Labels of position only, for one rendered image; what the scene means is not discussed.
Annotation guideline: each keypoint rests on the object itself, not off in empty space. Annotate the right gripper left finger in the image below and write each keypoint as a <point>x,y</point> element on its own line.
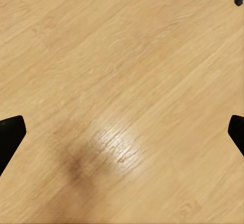
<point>12,132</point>

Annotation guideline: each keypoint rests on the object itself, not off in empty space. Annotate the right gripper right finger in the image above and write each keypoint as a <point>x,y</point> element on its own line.
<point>236,131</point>

